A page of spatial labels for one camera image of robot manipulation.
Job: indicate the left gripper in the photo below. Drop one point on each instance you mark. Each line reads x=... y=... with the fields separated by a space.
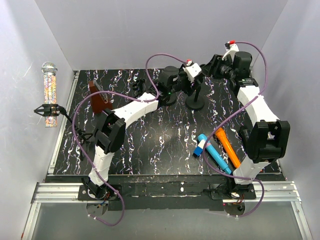
x=190 y=90

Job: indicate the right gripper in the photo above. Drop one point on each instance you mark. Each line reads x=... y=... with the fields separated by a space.
x=213 y=66

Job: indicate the round base stand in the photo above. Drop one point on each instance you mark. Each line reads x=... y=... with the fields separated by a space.
x=168 y=101
x=195 y=101

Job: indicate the cyan toy microphone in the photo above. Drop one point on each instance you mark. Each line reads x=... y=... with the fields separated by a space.
x=217 y=157

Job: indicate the glitter silver microphone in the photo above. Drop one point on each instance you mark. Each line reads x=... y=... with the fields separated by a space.
x=49 y=70

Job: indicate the black tripod mic stand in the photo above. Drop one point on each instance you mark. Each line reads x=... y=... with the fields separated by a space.
x=140 y=88

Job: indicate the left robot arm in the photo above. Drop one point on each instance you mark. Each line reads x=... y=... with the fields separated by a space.
x=109 y=133

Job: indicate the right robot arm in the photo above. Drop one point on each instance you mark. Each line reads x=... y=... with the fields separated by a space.
x=267 y=140

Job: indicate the blue white block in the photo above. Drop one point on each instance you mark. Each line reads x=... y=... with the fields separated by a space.
x=200 y=148

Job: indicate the brown red box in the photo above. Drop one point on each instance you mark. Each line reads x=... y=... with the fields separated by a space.
x=99 y=102

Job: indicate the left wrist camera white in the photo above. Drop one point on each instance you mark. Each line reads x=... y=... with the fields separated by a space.
x=192 y=70

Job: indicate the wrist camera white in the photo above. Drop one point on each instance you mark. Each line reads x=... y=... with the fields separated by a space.
x=231 y=48
x=192 y=70

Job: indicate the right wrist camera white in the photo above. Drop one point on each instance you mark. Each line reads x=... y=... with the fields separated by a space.
x=231 y=48

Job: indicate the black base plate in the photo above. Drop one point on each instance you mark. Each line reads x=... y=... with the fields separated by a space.
x=160 y=192

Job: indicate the aluminium frame rail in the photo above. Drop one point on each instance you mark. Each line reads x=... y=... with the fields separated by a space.
x=72 y=193

